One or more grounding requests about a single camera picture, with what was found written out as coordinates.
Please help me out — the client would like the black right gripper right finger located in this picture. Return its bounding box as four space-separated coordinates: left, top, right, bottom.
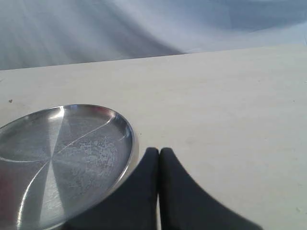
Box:
159 148 261 230

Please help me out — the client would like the round silver metal plate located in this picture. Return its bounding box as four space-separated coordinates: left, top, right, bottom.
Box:
0 104 139 230

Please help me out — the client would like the white backdrop cloth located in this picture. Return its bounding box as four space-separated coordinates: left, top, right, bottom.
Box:
0 0 307 70

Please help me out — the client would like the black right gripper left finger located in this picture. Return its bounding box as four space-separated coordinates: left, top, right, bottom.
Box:
62 148 159 230

